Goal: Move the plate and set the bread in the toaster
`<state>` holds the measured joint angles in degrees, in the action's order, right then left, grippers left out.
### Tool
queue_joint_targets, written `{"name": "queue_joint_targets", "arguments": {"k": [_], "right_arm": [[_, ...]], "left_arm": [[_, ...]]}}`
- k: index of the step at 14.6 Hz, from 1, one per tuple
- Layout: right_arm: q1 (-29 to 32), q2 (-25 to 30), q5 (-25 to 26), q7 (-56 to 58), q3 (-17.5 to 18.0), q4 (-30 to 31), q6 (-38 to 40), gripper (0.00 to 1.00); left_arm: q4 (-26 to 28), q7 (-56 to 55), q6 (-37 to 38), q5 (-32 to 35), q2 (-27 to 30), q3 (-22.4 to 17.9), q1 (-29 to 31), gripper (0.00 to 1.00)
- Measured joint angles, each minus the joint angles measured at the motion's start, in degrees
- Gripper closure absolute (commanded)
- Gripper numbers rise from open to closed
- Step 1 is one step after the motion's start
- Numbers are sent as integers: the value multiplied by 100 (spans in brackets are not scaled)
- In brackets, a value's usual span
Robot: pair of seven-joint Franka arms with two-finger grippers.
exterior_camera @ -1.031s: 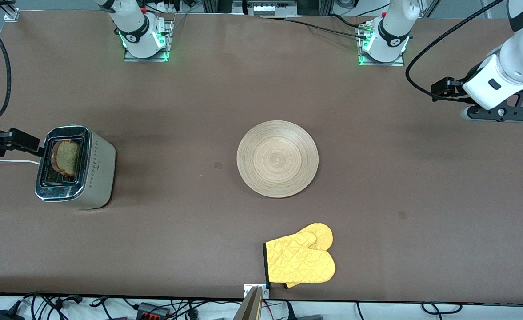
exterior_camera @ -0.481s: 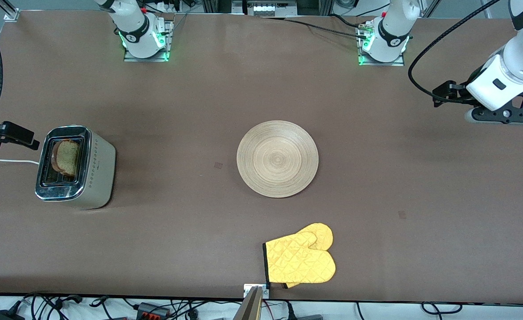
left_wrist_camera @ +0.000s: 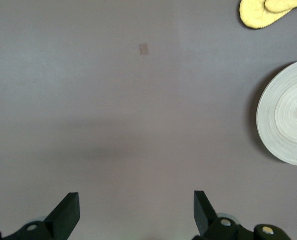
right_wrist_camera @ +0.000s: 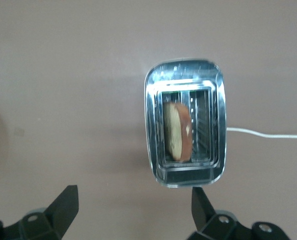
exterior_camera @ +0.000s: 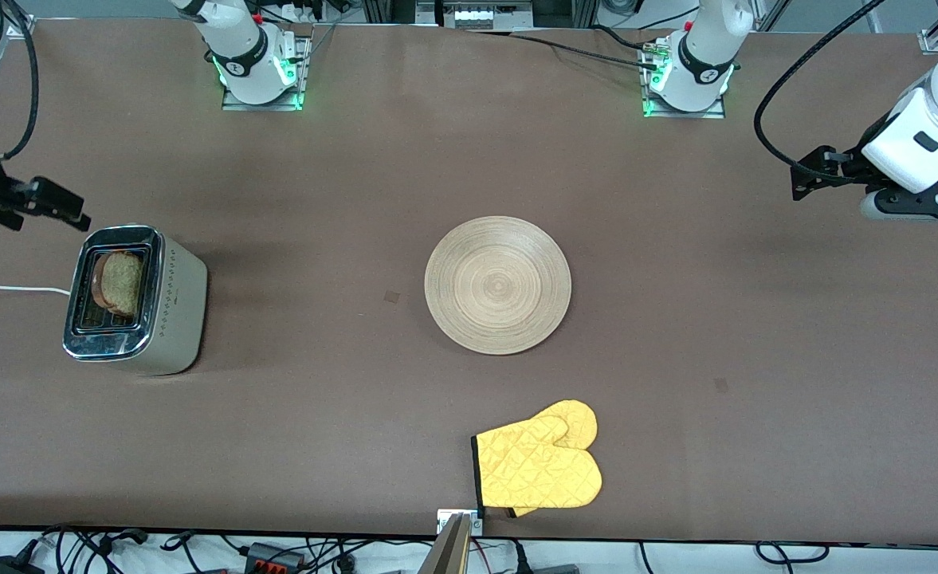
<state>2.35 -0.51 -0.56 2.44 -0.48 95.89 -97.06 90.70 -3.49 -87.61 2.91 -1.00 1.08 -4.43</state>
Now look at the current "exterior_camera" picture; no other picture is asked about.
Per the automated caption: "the metal camera stand bracket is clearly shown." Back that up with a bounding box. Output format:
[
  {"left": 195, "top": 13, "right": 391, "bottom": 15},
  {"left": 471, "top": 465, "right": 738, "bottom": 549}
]
[{"left": 437, "top": 509, "right": 484, "bottom": 537}]

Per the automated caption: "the orange black power adapter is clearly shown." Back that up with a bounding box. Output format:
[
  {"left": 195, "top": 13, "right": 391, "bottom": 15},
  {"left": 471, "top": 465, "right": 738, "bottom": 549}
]
[{"left": 244, "top": 542, "right": 304, "bottom": 573}]

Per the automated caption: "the thick black table cable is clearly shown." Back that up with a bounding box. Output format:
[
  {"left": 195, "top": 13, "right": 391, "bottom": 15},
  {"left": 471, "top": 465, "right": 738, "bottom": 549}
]
[{"left": 591, "top": 24, "right": 653, "bottom": 53}]

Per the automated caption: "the thin black table cable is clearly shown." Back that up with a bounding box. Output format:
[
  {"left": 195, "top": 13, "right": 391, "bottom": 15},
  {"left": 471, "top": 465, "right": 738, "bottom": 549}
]
[{"left": 469, "top": 28, "right": 665, "bottom": 69}]

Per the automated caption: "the bread slice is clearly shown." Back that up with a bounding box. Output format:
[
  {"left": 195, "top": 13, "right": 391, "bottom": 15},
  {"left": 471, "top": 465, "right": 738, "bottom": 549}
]
[{"left": 90, "top": 250, "right": 147, "bottom": 317}]

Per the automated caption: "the white power strip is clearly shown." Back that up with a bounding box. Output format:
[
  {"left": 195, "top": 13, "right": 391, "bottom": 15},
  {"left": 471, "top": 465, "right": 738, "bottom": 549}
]
[{"left": 441, "top": 4, "right": 533, "bottom": 31}]

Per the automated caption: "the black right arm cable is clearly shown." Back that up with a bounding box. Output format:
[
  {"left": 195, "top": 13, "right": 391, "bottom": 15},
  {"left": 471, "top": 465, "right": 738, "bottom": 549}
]
[{"left": 0, "top": 0, "right": 41, "bottom": 164}]

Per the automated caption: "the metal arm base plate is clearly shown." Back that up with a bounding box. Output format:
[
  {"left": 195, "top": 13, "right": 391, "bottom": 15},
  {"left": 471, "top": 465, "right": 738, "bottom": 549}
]
[
  {"left": 222, "top": 32, "right": 310, "bottom": 111},
  {"left": 642, "top": 40, "right": 726, "bottom": 119}
]

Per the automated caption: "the round wooden plate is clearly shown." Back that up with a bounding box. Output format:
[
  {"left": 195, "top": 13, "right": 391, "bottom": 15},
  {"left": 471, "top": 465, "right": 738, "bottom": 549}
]
[{"left": 424, "top": 215, "right": 573, "bottom": 356}]

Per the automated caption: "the aluminium camera stand bar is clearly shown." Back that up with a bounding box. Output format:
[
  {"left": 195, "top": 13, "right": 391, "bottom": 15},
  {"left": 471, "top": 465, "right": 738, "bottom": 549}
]
[{"left": 419, "top": 514, "right": 473, "bottom": 574}]

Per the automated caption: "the yellow quilted oven mitt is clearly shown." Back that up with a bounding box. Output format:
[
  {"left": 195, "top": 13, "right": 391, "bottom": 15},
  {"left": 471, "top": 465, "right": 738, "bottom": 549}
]
[{"left": 471, "top": 399, "right": 603, "bottom": 519}]

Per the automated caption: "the silver two-slot toaster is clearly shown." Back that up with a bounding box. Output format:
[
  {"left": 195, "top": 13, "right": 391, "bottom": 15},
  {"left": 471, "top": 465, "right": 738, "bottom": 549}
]
[{"left": 62, "top": 225, "right": 208, "bottom": 377}]

